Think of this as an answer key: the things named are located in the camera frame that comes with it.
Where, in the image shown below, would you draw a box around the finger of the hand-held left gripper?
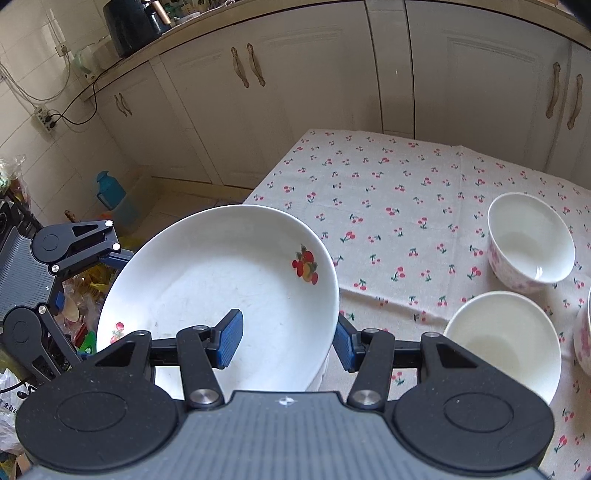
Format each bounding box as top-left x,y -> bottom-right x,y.
60,219 -> 136,278
30,305 -> 86,386

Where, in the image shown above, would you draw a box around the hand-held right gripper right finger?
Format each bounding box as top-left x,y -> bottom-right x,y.
333,316 -> 481,411

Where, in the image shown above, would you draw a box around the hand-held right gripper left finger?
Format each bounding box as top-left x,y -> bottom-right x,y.
92,309 -> 244,411

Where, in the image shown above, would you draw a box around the white plate with fruit print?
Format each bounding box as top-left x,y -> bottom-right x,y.
95,204 -> 341,394

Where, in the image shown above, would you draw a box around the white bowl pink flower print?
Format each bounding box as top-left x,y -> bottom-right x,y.
488,192 -> 576,294
573,285 -> 591,376
443,291 -> 563,407

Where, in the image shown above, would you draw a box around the yellow plastic bag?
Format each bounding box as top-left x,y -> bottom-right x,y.
69,263 -> 121,305

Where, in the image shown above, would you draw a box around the blue plastic jug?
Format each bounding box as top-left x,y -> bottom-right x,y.
95,171 -> 127,210

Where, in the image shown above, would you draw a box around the white plastic bag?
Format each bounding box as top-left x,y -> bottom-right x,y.
0,367 -> 33,462

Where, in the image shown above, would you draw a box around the clear plastic bag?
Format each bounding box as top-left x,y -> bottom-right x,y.
0,154 -> 31,208

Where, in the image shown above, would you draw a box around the white power strip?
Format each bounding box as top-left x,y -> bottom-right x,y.
33,105 -> 58,134

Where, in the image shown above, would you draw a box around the cherry print tablecloth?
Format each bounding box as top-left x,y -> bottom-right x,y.
242,128 -> 591,480

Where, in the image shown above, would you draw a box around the white electric kettle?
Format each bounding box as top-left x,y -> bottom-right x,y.
74,44 -> 101,85

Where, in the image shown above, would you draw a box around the black air fryer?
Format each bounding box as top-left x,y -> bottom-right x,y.
102,0 -> 163,58

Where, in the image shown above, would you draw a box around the white kitchen cabinet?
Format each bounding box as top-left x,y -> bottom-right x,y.
78,0 -> 591,190

